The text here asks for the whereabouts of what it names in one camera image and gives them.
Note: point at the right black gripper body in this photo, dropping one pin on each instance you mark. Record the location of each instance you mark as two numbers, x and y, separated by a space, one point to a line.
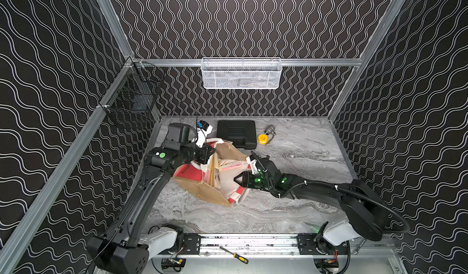
249 179

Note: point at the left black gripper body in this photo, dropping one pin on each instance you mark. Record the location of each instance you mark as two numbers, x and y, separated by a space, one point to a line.
206 153

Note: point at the red jute tote bag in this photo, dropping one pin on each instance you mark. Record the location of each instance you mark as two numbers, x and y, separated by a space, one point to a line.
194 177

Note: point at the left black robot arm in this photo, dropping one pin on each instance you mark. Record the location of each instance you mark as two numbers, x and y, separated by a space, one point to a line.
121 249

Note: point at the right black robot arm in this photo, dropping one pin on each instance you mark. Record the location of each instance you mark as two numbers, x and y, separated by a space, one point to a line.
363 213

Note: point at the folding fans bundle in bag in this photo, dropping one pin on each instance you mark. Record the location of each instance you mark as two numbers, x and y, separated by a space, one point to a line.
217 166

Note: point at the yellow thread seal tape spool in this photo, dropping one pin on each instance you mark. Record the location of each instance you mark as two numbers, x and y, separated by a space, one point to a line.
263 139

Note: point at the black plastic tool case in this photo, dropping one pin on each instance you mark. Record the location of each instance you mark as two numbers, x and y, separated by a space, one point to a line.
242 133

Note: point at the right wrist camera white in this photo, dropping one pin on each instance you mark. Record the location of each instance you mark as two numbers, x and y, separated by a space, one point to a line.
251 164

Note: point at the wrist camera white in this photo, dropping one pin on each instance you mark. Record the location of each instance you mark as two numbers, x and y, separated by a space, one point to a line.
203 129
251 164

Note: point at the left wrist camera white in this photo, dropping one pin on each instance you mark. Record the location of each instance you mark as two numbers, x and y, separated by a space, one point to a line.
203 129

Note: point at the steel ball valve brown handle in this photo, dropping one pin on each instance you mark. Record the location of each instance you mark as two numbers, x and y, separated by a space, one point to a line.
270 133

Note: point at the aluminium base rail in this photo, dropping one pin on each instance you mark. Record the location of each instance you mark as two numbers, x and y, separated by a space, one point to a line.
258 246

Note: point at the black wire mesh basket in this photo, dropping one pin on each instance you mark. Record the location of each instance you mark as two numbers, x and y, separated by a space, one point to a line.
134 104

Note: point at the yellow black handled screwdriver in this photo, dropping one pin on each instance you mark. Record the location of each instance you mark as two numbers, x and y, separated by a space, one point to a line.
235 255

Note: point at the white wire mesh basket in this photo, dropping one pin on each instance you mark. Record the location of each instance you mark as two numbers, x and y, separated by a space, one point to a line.
239 73

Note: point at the aluminium frame corner post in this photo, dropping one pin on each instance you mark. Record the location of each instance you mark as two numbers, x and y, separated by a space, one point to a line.
382 28

